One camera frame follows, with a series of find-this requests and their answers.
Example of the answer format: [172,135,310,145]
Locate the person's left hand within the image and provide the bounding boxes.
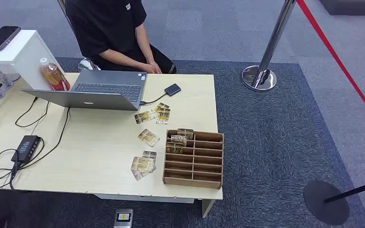
[149,61,163,75]

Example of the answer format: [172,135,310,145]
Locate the person's right hand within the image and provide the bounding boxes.
[139,63,157,75]

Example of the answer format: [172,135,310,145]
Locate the person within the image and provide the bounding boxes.
[65,0,177,75]

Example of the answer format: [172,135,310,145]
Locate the wooden card organizer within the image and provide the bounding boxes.
[163,129,225,190]

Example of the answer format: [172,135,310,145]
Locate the black external drive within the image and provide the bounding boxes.
[164,83,182,97]

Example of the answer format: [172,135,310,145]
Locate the grey laptop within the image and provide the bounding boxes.
[21,69,148,111]

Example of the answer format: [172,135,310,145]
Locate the chrome chair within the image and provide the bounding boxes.
[57,0,102,72]

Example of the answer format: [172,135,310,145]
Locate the orange drink bottle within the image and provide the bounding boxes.
[39,57,71,92]

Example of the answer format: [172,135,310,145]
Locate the light wooden desk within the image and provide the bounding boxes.
[0,72,224,219]

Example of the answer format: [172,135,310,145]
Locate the dark blue rug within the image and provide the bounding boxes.
[0,57,365,228]

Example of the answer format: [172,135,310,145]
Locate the white box shelf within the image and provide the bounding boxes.
[0,28,66,91]

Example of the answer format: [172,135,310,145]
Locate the black power hub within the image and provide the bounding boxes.
[11,135,41,164]

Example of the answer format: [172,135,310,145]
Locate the black smartphone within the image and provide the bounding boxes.
[0,26,21,53]

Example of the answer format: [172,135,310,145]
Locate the grey floor device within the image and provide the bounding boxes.
[113,209,134,228]

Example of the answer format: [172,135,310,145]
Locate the red barrier belt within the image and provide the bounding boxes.
[296,0,365,131]

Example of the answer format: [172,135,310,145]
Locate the dark grey platform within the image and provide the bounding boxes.
[319,0,365,16]

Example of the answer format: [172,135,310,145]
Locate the black stanchion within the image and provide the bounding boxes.
[303,178,365,226]

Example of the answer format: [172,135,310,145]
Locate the black drive cable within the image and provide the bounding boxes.
[140,92,168,106]

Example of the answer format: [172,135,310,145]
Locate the black laptop power cable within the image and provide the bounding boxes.
[18,107,71,171]

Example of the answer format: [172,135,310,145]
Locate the chrome stanchion post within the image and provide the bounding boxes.
[241,0,297,92]

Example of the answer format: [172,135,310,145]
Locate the black looped cable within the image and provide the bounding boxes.
[15,96,50,128]

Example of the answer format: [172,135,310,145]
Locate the black hub cables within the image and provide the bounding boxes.
[0,148,20,190]

